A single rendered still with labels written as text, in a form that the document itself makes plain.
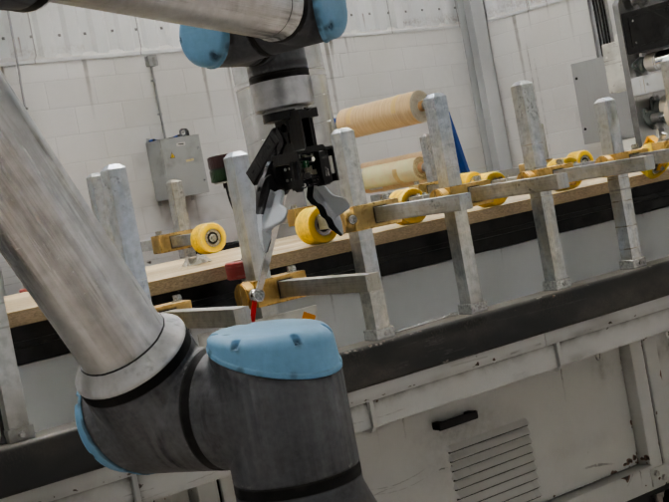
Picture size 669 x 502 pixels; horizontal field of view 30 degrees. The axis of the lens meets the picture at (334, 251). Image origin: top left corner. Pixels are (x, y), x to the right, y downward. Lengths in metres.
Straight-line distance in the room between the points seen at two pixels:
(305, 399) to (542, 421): 1.76
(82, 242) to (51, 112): 8.92
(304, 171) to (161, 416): 0.50
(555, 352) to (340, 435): 1.44
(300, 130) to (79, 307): 0.52
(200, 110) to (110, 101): 0.90
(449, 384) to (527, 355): 0.23
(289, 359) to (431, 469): 1.53
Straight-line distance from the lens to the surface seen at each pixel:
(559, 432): 3.15
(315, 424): 1.40
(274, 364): 1.38
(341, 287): 2.17
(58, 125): 10.33
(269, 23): 1.58
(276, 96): 1.82
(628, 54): 4.99
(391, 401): 2.53
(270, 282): 2.33
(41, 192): 1.38
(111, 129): 10.56
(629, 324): 2.99
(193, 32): 1.74
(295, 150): 1.82
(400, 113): 9.55
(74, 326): 1.45
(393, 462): 2.82
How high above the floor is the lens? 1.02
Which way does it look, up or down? 3 degrees down
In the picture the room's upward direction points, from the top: 11 degrees counter-clockwise
